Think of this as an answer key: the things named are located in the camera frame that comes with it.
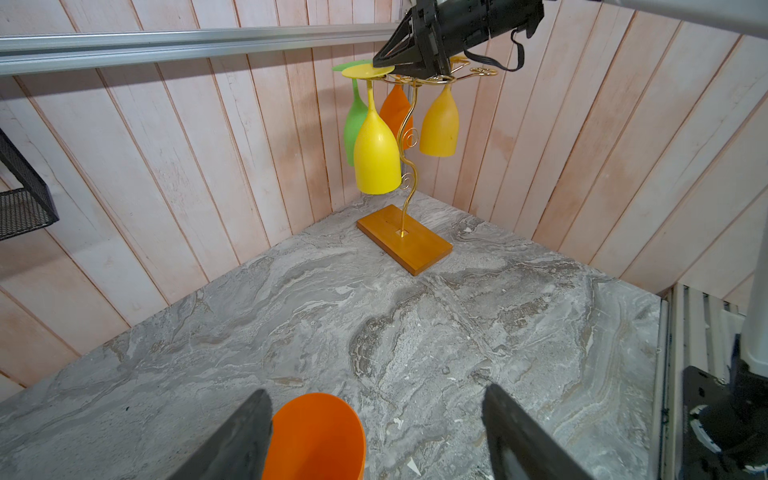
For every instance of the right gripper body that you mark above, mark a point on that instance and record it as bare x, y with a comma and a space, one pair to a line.
429, 26

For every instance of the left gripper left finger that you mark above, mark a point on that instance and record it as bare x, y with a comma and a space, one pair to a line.
238, 448

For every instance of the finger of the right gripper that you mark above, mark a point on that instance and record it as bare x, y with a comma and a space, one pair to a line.
401, 48

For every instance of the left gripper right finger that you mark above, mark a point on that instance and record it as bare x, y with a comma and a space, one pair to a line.
518, 447

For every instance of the orange wine glass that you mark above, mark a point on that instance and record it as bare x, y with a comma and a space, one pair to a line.
394, 110
316, 436

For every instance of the yellow wine glass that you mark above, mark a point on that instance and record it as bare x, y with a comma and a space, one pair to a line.
376, 152
441, 125

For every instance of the orange wooden rack base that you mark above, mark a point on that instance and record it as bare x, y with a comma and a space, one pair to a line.
412, 245

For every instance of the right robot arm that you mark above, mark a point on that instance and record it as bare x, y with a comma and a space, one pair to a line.
634, 140

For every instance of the back green wine glass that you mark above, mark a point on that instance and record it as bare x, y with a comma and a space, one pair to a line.
354, 121

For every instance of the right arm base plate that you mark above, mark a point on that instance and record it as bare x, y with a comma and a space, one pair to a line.
725, 426

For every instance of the aluminium mounting rail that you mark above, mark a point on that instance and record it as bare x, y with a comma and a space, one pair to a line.
696, 336

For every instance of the black mesh wall basket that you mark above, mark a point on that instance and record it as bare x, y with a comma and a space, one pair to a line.
30, 207

